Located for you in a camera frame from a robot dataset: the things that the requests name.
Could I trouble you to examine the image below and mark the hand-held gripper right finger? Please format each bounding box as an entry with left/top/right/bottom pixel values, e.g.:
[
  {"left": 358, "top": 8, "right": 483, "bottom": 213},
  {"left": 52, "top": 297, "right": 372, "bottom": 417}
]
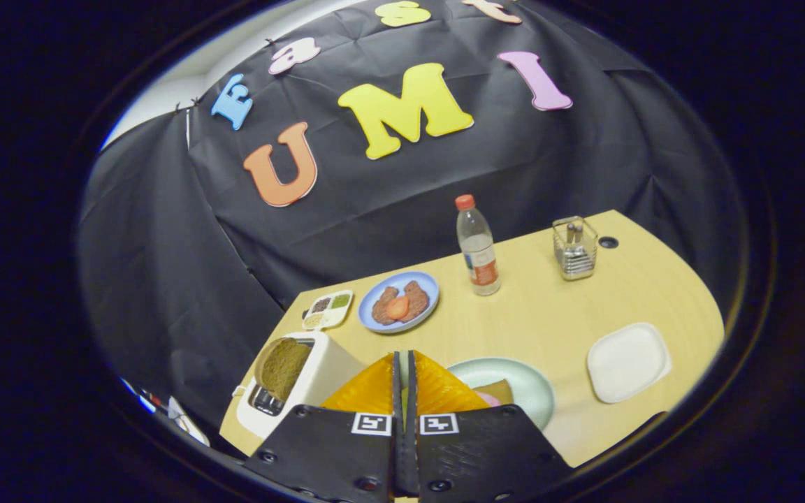
[{"left": 407, "top": 351, "right": 575, "bottom": 503}]

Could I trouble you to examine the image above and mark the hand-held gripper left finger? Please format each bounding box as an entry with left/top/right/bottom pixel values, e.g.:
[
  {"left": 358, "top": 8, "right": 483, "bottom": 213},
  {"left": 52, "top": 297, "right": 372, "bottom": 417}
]
[{"left": 243, "top": 351, "right": 407, "bottom": 503}]

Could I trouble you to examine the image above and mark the brown toast bread slice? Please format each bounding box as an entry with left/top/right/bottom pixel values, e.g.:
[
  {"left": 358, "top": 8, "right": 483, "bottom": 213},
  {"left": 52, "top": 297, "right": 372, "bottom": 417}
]
[{"left": 261, "top": 338, "right": 313, "bottom": 402}]

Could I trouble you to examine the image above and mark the pale green round plate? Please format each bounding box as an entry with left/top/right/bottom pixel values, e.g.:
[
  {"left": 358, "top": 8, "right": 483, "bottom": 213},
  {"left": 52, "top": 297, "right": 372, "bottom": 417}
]
[{"left": 447, "top": 357, "right": 556, "bottom": 430}]

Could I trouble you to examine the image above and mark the white toaster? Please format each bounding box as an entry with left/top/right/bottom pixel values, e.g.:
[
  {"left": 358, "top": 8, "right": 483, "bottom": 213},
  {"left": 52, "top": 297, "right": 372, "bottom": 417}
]
[{"left": 236, "top": 331, "right": 367, "bottom": 439}]

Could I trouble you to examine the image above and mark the white divided condiment tray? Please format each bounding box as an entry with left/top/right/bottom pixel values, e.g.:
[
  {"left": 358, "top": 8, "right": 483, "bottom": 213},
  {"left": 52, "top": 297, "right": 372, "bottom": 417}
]
[{"left": 302, "top": 290, "right": 354, "bottom": 331}]

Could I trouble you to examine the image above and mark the brown meat patty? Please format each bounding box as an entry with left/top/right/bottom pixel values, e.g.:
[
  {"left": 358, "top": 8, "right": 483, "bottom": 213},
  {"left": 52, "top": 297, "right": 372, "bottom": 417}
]
[
  {"left": 372, "top": 286, "right": 401, "bottom": 326},
  {"left": 402, "top": 280, "right": 431, "bottom": 322}
]

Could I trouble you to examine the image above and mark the white square plate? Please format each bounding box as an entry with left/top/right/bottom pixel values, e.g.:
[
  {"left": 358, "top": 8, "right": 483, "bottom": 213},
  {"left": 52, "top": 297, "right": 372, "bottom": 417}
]
[{"left": 587, "top": 322, "right": 673, "bottom": 404}]

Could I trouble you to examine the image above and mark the blue round plate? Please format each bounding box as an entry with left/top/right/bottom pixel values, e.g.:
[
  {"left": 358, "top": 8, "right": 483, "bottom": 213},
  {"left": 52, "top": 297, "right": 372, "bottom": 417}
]
[{"left": 358, "top": 271, "right": 440, "bottom": 334}]

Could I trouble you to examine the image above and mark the clear plastic water bottle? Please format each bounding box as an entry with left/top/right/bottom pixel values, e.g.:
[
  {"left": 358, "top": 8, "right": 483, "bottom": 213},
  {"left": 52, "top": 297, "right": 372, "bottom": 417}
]
[{"left": 455, "top": 194, "right": 502, "bottom": 297}]

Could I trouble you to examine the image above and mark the metal wire cutlery holder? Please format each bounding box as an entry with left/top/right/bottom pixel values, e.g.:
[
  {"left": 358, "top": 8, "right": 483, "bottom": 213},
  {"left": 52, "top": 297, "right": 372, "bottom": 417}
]
[{"left": 552, "top": 216, "right": 599, "bottom": 281}]

